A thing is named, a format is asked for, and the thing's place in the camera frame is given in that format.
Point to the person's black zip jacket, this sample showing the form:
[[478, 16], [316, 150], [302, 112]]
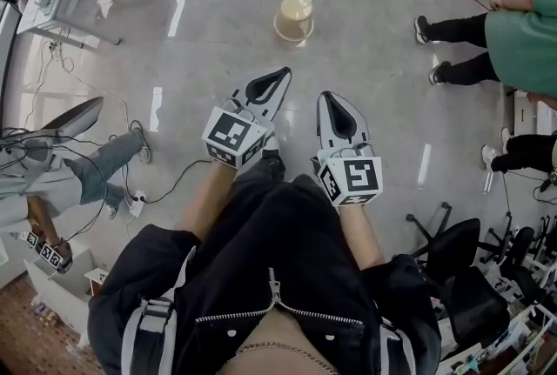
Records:
[[270, 256]]

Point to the person's black trousers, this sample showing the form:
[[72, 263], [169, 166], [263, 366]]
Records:
[[272, 164]]

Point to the white storage shelf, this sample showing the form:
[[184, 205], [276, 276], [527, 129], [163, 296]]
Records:
[[522, 343]]

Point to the black office chair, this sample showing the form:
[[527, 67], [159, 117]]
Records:
[[457, 247], [520, 243]]

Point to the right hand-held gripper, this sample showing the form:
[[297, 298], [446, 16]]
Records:
[[359, 177]]

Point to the person's left forearm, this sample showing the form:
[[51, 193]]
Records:
[[204, 199]]

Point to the white power strip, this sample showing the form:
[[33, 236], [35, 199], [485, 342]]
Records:
[[138, 202]]

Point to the white cabinet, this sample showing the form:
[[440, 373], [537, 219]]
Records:
[[56, 290]]

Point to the grey pointed device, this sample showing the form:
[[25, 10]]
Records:
[[74, 121]]

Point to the beige mesh waste basket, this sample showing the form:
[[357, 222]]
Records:
[[296, 12]]

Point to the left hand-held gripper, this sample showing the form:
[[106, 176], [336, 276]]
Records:
[[230, 136]]

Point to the person's right forearm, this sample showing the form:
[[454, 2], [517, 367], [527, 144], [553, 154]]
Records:
[[361, 234]]

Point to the person's left white shoe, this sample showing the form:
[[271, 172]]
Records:
[[271, 142]]

